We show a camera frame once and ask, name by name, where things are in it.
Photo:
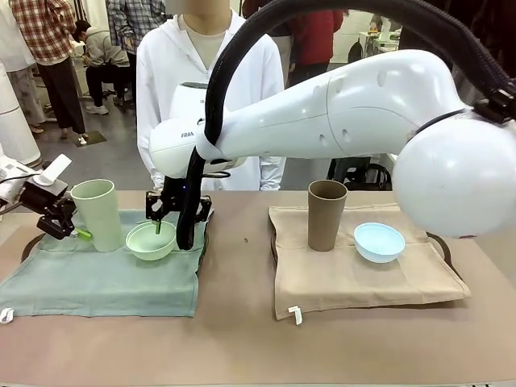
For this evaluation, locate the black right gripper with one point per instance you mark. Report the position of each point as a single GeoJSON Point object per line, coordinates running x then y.
{"type": "Point", "coordinates": [173, 197]}

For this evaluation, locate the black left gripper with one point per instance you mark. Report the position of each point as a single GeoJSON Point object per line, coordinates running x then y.
{"type": "Point", "coordinates": [48, 201]}

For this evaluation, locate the tall light green cup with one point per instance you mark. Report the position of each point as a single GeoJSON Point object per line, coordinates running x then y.
{"type": "Point", "coordinates": [98, 217]}

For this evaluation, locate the light green bowl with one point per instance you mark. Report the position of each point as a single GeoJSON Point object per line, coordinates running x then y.
{"type": "Point", "coordinates": [147, 248]}

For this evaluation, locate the teal green cloth mat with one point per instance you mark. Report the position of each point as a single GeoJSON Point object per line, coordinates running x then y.
{"type": "Point", "coordinates": [101, 286]}

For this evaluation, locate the tall brown cup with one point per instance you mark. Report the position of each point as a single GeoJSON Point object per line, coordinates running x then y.
{"type": "Point", "coordinates": [324, 221]}

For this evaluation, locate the beige cloth mat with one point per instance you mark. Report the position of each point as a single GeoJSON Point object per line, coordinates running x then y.
{"type": "Point", "coordinates": [342, 282]}

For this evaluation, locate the light blue bowl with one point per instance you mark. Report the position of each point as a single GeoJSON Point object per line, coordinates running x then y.
{"type": "Point", "coordinates": [379, 246]}

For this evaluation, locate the person's left forearm white sleeve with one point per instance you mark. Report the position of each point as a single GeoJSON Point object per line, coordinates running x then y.
{"type": "Point", "coordinates": [272, 173]}

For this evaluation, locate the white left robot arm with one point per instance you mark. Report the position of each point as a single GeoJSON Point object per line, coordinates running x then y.
{"type": "Point", "coordinates": [12, 173]}

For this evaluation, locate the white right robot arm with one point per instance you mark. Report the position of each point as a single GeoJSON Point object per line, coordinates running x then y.
{"type": "Point", "coordinates": [363, 105]}

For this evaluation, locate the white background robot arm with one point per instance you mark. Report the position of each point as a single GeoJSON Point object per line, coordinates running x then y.
{"type": "Point", "coordinates": [387, 34]}

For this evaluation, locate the person's right forearm white sleeve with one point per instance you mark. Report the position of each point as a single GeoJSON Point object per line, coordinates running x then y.
{"type": "Point", "coordinates": [147, 153]}

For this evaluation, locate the dark floor plate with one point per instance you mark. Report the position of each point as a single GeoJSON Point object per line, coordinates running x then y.
{"type": "Point", "coordinates": [90, 138]}

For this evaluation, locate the white cylindrical air purifier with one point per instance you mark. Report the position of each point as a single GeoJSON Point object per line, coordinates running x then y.
{"type": "Point", "coordinates": [16, 121]}

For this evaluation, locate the person in white hoodie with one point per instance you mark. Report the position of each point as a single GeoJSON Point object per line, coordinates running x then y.
{"type": "Point", "coordinates": [161, 72]}

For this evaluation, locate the seated person grey hoodie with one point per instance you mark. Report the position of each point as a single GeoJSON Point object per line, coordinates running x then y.
{"type": "Point", "coordinates": [101, 52]}

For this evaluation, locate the dark plastic stool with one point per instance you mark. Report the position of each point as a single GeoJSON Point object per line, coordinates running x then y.
{"type": "Point", "coordinates": [346, 167]}

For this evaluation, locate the person in red plaid shirt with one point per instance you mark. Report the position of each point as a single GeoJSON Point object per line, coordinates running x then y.
{"type": "Point", "coordinates": [44, 32]}

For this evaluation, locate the person in blue plaid shirt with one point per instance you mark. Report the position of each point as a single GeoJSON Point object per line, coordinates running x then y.
{"type": "Point", "coordinates": [129, 24]}

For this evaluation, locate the black bag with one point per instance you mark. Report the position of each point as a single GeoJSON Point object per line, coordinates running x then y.
{"type": "Point", "coordinates": [377, 177]}

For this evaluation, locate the person in red jacket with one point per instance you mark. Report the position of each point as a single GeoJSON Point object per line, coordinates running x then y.
{"type": "Point", "coordinates": [314, 40]}

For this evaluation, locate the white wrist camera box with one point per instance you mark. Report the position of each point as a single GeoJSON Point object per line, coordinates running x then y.
{"type": "Point", "coordinates": [52, 171]}

